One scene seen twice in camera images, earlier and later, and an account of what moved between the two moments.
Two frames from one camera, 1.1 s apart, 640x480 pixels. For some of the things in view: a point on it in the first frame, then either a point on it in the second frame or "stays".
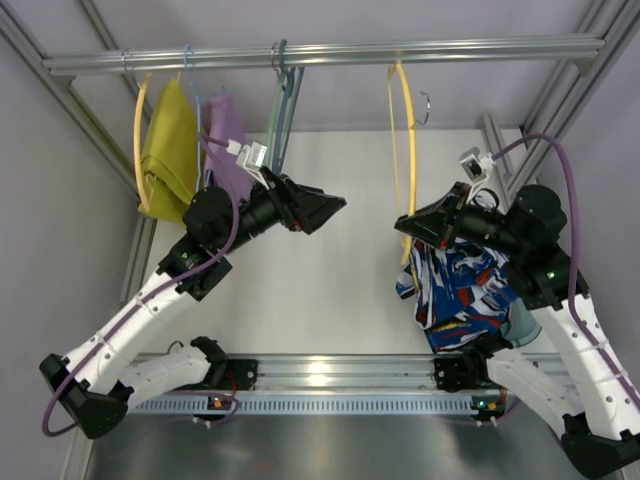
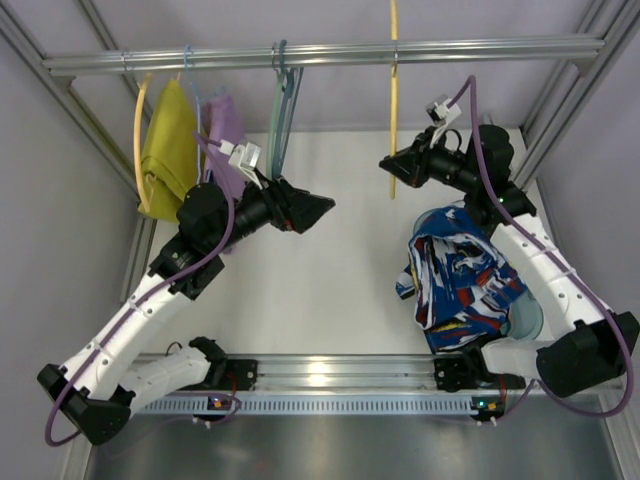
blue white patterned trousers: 462,292 stays
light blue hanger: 187,62 stays
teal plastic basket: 521,327 stays
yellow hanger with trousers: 407,246 to 393,98
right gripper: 458,214 to 423,163
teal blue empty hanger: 288,89 stays
